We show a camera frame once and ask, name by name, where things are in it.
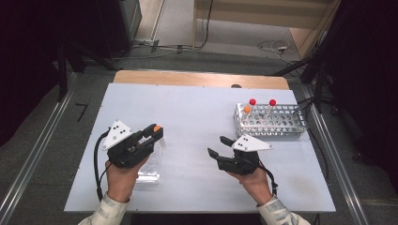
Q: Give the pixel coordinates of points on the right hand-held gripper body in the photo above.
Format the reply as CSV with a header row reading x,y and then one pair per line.
x,y
241,162

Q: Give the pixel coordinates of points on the person's left hand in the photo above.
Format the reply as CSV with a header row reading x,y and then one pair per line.
x,y
120,181

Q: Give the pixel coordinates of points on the person's right hand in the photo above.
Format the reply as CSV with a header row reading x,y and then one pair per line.
x,y
256,184

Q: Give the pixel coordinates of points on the small dark round object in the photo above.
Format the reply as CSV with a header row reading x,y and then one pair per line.
x,y
236,86

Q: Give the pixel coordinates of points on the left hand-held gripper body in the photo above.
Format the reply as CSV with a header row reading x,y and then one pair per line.
x,y
125,153

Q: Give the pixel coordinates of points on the red-capped glass test tube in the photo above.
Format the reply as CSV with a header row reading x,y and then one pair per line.
x,y
272,102
252,101

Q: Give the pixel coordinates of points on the metal test tube rack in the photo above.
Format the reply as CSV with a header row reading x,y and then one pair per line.
x,y
272,123

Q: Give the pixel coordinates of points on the wooden cabinet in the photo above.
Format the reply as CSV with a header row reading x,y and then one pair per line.
x,y
266,12

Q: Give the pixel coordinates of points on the black metal stand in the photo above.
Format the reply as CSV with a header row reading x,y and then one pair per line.
x,y
62,75
319,84

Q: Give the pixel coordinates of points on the aluminium floor rail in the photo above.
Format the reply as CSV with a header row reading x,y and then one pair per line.
x,y
331,146
37,153

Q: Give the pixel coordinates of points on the grey computer case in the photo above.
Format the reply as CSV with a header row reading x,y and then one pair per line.
x,y
130,18

